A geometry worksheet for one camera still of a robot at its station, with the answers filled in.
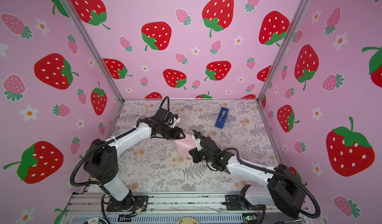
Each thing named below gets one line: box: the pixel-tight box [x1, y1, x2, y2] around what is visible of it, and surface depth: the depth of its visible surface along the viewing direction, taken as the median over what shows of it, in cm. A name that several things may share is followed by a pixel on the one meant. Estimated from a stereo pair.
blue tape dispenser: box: [214, 106, 230, 129], surface depth 106 cm
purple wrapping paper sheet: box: [175, 132, 197, 159], surface depth 84 cm
